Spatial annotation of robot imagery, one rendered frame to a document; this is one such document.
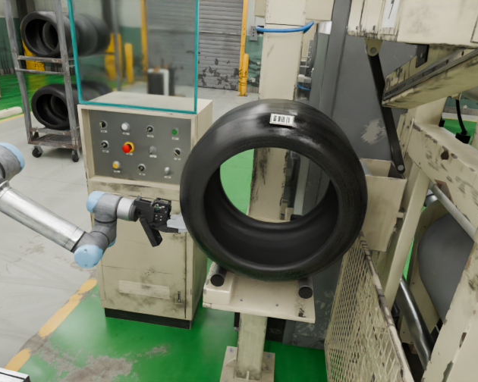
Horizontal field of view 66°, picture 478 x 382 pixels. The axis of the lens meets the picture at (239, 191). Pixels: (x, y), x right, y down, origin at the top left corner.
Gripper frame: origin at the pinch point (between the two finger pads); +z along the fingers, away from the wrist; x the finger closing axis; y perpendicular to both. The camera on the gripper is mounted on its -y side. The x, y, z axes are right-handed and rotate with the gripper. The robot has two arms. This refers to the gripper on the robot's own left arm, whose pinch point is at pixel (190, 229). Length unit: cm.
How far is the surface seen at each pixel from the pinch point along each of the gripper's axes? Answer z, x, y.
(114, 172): -52, 58, -14
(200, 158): 1.4, -10.5, 29.9
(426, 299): 108, 44, -36
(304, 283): 39.6, -8.9, -4.1
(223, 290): 15.3, -10.8, -12.9
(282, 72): 18, 26, 52
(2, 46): -715, 848, -119
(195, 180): 1.0, -11.3, 23.2
